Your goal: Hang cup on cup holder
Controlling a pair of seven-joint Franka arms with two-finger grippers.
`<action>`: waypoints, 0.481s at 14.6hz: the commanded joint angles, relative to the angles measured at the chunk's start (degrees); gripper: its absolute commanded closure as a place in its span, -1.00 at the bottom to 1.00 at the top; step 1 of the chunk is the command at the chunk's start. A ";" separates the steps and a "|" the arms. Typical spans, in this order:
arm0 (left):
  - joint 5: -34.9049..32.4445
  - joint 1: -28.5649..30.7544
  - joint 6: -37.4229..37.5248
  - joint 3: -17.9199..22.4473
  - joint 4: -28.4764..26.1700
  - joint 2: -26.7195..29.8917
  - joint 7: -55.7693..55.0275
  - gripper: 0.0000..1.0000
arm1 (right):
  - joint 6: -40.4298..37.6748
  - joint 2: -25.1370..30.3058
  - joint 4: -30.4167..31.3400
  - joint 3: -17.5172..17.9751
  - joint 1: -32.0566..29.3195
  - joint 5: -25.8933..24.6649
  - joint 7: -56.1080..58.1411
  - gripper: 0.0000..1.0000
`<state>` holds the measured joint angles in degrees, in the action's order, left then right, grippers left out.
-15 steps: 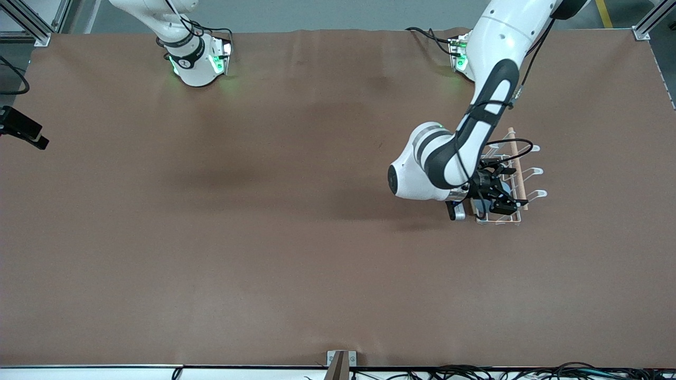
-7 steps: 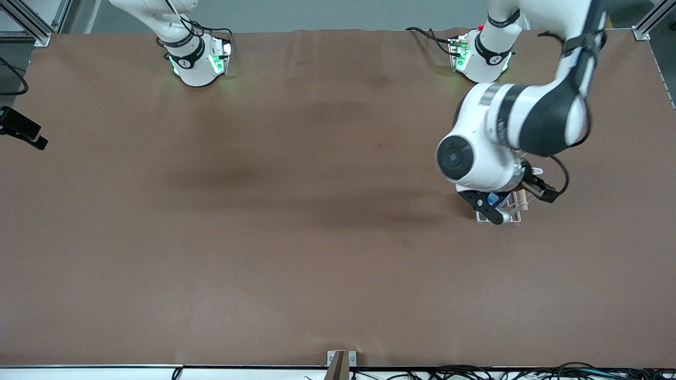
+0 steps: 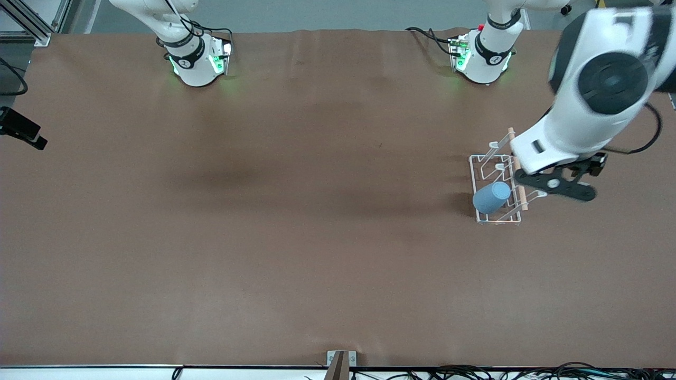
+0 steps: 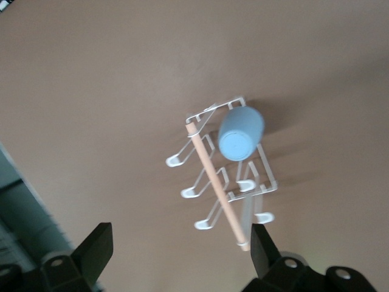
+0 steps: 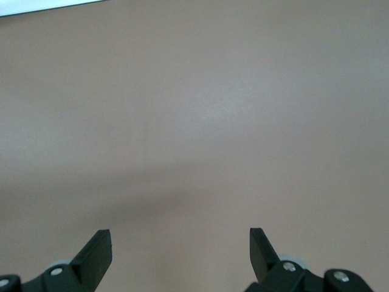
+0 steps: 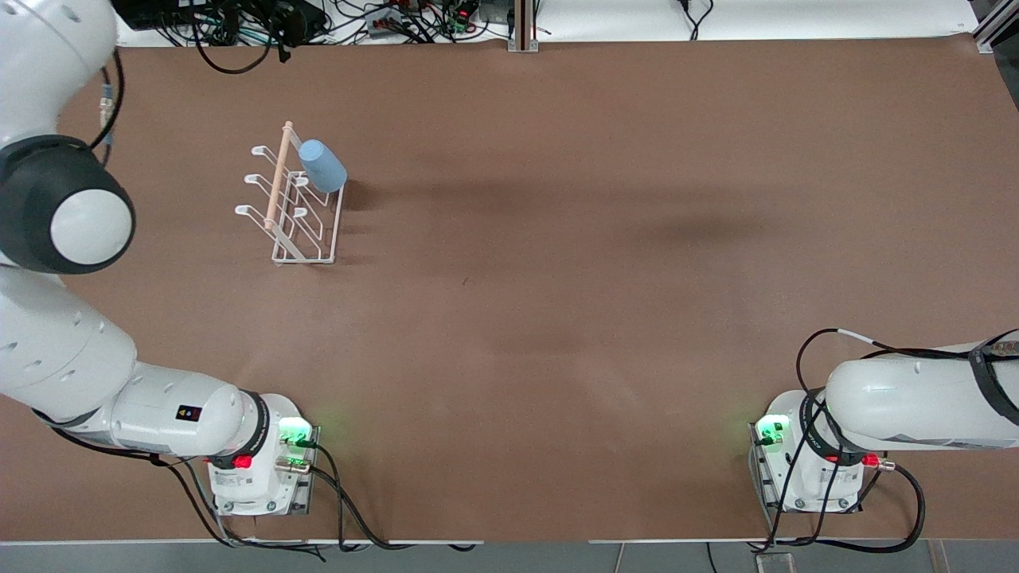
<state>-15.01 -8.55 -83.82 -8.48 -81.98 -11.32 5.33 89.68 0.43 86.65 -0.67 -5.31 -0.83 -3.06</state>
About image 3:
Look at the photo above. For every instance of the metal bracket with brown post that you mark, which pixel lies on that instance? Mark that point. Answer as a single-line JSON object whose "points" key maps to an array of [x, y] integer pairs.
{"points": [[338, 367]]}

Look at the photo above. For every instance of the brown table cover sheet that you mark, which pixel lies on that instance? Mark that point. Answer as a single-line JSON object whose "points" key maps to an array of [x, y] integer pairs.
{"points": [[264, 237]]}

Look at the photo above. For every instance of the aluminium frame profile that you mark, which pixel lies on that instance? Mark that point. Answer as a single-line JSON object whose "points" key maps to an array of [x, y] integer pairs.
{"points": [[37, 29]]}

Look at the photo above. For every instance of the light blue cup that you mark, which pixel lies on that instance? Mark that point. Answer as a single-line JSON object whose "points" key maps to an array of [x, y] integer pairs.
{"points": [[491, 198]]}

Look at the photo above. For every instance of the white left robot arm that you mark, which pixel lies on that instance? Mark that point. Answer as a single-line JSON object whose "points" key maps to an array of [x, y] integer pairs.
{"points": [[581, 121]]}

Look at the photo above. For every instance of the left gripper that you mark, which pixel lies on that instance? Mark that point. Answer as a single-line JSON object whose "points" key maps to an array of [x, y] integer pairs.
{"points": [[597, 159]]}

